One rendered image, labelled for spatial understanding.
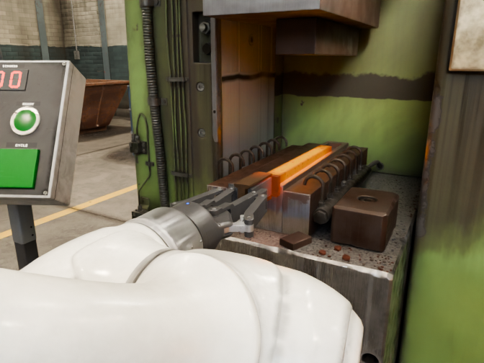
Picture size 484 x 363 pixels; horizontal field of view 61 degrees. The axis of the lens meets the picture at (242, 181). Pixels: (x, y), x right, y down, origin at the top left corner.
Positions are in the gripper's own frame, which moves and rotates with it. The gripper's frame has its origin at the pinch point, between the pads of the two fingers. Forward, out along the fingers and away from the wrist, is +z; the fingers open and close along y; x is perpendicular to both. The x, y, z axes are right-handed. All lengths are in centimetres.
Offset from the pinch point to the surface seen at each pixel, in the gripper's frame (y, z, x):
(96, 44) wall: -686, 606, 40
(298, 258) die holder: 8.1, -0.9, -9.6
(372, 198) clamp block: 15.7, 12.8, -2.8
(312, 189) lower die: 6.9, 8.0, -1.2
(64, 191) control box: -38.9, -5.2, -4.5
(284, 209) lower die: 2.9, 5.2, -4.5
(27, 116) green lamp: -45.8, -5.8, 9.7
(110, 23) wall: -640, 607, 80
